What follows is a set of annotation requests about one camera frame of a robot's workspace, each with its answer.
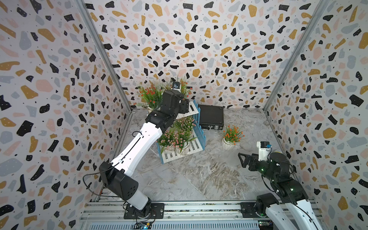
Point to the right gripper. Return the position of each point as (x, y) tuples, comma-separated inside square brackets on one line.
[(254, 158)]

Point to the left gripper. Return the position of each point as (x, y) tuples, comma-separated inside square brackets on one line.
[(184, 106)]

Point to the red flower pot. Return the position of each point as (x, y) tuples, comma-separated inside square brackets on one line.
[(185, 89), (151, 95)]

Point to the pink flower pot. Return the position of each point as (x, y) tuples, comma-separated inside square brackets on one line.
[(183, 142), (166, 141), (185, 124)]

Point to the orange flower pot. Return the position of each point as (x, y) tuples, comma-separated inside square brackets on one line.
[(232, 135)]

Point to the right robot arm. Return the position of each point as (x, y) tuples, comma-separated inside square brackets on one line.
[(288, 205)]

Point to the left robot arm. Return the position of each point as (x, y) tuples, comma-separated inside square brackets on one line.
[(116, 175)]

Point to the blue white two-tier rack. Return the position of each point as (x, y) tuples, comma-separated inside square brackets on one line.
[(197, 145)]

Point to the black ribbed carrying case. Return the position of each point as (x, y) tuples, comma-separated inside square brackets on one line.
[(211, 117)]

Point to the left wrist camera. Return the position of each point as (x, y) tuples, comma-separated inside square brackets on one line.
[(176, 85)]

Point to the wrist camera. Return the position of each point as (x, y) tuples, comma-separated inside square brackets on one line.
[(264, 149), (176, 85)]

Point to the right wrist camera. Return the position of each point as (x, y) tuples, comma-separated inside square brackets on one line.
[(264, 149)]

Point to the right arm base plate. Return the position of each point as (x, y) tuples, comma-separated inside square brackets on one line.
[(249, 210)]

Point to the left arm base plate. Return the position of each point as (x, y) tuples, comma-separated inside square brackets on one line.
[(150, 211)]

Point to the left aluminium corner post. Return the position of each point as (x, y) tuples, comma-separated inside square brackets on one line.
[(100, 48)]

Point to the aluminium corner post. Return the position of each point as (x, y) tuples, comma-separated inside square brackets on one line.
[(100, 48), (319, 10)]

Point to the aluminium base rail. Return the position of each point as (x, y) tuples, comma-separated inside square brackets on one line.
[(179, 215)]

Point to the right aluminium corner post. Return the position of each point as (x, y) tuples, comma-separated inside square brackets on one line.
[(319, 10)]

